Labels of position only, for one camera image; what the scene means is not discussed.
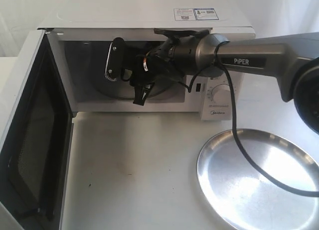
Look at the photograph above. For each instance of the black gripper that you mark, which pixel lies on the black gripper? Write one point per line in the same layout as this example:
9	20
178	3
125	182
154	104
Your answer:
145	62

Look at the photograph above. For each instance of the white microwave door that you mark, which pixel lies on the white microwave door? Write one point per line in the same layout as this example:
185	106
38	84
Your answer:
35	135

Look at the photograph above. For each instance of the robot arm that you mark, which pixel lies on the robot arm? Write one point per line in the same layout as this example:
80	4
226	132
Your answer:
293	60

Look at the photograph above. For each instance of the white microwave oven body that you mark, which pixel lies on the white microwave oven body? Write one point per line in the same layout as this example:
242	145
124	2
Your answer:
73	28

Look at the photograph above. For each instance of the lower white control knob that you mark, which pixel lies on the lower white control knob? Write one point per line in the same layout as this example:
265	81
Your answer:
220	94

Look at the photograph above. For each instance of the blue white label sticker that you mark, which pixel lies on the blue white label sticker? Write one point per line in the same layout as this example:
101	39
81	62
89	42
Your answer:
195	14

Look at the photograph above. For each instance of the round stainless steel plate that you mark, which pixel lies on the round stainless steel plate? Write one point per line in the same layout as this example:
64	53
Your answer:
243	198

